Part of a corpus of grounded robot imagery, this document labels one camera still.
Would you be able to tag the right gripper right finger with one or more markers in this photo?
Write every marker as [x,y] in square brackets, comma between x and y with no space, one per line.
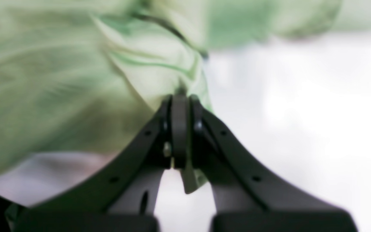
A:
[248,196]

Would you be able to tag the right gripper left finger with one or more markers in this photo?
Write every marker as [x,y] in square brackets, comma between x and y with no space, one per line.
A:
[121,197]

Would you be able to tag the green t-shirt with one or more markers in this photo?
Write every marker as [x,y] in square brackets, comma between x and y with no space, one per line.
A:
[86,75]

